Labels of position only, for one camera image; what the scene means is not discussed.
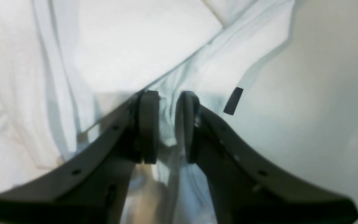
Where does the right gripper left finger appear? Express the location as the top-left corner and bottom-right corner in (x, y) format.
(0, 91), (159, 224)

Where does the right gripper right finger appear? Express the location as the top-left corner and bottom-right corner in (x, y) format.
(175, 91), (358, 224)

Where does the white printed t-shirt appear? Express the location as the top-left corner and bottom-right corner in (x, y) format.
(0, 0), (295, 224)

